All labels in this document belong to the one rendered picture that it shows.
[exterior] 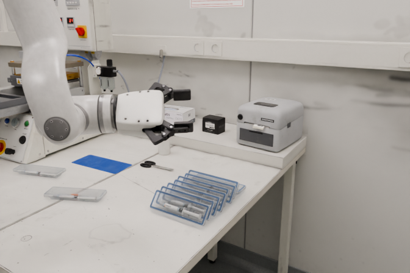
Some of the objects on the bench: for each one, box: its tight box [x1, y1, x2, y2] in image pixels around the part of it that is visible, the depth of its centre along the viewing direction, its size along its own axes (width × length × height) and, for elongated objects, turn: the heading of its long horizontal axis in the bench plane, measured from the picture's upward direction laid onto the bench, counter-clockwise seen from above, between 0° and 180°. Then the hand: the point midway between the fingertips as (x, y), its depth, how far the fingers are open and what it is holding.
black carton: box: [202, 115, 225, 135], centre depth 162 cm, size 6×9×7 cm
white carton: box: [164, 104, 195, 125], centre depth 177 cm, size 12×23×7 cm, turn 62°
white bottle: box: [158, 119, 170, 155], centre depth 146 cm, size 5×5×14 cm
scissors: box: [140, 161, 174, 171], centre depth 134 cm, size 14×6×1 cm, turn 61°
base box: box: [23, 121, 102, 164], centre depth 163 cm, size 54×38×17 cm
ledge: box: [134, 118, 306, 169], centre depth 166 cm, size 30×84×4 cm, turn 58°
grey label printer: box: [237, 97, 304, 152], centre depth 147 cm, size 25×20×17 cm
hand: (187, 109), depth 78 cm, fingers open, 8 cm apart
